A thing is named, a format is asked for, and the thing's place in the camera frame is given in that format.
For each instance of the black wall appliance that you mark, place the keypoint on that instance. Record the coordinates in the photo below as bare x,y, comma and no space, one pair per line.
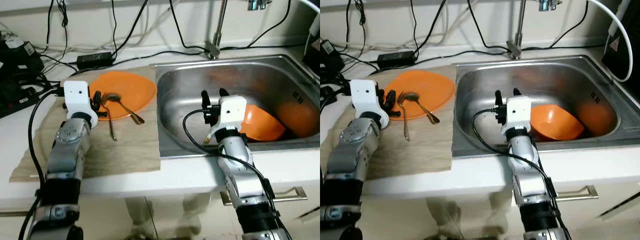
636,30
314,50

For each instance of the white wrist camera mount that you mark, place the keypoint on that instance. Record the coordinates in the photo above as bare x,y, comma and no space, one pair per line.
517,110
77,97
231,112
367,97

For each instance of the black power adapter brick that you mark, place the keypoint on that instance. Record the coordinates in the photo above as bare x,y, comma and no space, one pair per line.
395,59
95,60

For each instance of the slim steel faucet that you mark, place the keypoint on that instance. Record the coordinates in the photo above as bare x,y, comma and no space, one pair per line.
216,40
517,40

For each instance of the wooden chopstick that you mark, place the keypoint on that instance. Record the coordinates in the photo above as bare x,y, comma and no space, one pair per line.
208,138

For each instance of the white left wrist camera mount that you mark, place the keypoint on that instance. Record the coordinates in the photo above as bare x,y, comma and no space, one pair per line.
367,97
77,97

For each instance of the beige woven table mat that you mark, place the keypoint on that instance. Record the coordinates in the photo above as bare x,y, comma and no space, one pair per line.
125,155
425,155

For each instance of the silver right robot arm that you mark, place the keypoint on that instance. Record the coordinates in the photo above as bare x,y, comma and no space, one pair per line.
525,170
240,175

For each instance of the cream cabinet door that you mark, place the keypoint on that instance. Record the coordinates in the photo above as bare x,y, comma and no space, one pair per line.
480,220
200,220

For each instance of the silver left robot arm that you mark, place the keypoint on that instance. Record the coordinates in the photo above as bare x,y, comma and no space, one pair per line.
65,150
355,150

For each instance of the chrome tap valve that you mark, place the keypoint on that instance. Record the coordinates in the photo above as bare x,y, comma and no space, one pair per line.
550,5
259,5

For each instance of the stainless steel sink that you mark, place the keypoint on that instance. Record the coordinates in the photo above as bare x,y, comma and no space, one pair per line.
500,80
200,80

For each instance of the gold metal spoon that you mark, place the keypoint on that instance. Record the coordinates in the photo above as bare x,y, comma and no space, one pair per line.
427,114
131,114

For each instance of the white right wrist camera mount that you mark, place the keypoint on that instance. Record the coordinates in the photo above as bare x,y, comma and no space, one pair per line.
231,112
517,110

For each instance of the black charger box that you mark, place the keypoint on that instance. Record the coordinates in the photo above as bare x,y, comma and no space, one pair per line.
20,57
330,57

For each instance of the orange plastic plate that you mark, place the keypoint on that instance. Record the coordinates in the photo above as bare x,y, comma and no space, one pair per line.
430,85
130,85

